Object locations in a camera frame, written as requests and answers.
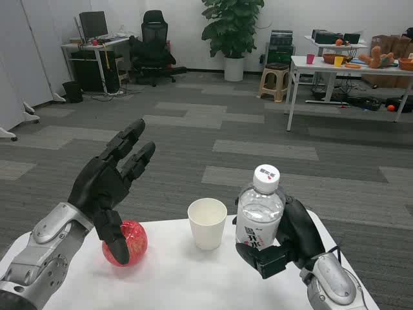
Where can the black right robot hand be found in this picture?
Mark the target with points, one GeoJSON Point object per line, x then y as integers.
{"type": "Point", "coordinates": [300, 229]}

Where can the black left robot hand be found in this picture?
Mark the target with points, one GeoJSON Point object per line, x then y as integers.
{"type": "Point", "coordinates": [96, 181]}

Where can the clear water bottle white cap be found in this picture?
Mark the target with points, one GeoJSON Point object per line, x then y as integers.
{"type": "Point", "coordinates": [258, 213]}

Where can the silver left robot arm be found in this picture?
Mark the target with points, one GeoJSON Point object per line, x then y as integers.
{"type": "Point", "coordinates": [42, 255]}

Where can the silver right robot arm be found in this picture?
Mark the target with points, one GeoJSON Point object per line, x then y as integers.
{"type": "Point", "coordinates": [332, 284]}

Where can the large red apple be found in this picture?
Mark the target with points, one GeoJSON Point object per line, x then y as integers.
{"type": "Point", "coordinates": [137, 242]}

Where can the white power strip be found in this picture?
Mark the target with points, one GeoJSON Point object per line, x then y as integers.
{"type": "Point", "coordinates": [116, 93]}

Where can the black trash bin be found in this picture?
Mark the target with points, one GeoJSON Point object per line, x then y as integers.
{"type": "Point", "coordinates": [72, 92]}

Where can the white paper cup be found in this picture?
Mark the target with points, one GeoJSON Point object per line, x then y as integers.
{"type": "Point", "coordinates": [207, 226]}

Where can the beige plastic stool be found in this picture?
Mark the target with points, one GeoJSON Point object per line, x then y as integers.
{"type": "Point", "coordinates": [123, 76]}
{"type": "Point", "coordinates": [274, 76]}

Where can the black cabinet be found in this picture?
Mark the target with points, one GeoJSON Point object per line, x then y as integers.
{"type": "Point", "coordinates": [87, 71]}

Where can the white office desk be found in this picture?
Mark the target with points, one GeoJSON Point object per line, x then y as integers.
{"type": "Point", "coordinates": [96, 43]}

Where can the black mesh office chair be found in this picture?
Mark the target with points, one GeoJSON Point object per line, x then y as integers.
{"type": "Point", "coordinates": [153, 48]}

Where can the black computer monitor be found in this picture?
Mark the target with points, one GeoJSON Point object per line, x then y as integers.
{"type": "Point", "coordinates": [93, 24]}

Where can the long white table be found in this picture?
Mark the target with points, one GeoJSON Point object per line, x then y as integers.
{"type": "Point", "coordinates": [309, 68]}

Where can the black bag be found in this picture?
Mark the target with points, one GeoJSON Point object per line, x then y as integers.
{"type": "Point", "coordinates": [403, 104]}

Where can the pink cup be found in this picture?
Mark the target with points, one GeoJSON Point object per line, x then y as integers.
{"type": "Point", "coordinates": [310, 59]}

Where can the yellow cup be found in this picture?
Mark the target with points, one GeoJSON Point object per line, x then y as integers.
{"type": "Point", "coordinates": [338, 62]}

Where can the orange carrot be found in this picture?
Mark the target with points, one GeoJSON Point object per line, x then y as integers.
{"type": "Point", "coordinates": [353, 66]}

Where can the brown woven bowl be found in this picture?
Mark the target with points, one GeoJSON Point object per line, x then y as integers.
{"type": "Point", "coordinates": [329, 58]}

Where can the white plant pot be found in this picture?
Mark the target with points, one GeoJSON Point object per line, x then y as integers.
{"type": "Point", "coordinates": [234, 69]}

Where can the black green equipment stack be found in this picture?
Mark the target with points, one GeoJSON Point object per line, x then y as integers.
{"type": "Point", "coordinates": [280, 48]}

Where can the small white table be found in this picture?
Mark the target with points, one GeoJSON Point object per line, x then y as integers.
{"type": "Point", "coordinates": [326, 46]}

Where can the orange plush toy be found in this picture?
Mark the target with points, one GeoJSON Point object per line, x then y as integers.
{"type": "Point", "coordinates": [375, 58]}

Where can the wide black box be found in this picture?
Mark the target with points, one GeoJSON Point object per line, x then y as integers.
{"type": "Point", "coordinates": [326, 37]}

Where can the shallow woven basket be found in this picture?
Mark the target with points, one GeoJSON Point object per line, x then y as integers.
{"type": "Point", "coordinates": [406, 64]}

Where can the small black box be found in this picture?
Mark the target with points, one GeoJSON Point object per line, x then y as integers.
{"type": "Point", "coordinates": [353, 38]}

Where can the brown cardboard boxes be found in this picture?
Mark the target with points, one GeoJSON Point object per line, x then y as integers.
{"type": "Point", "coordinates": [384, 43]}

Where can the green leafy plant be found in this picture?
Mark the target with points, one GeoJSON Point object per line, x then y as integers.
{"type": "Point", "coordinates": [230, 26]}

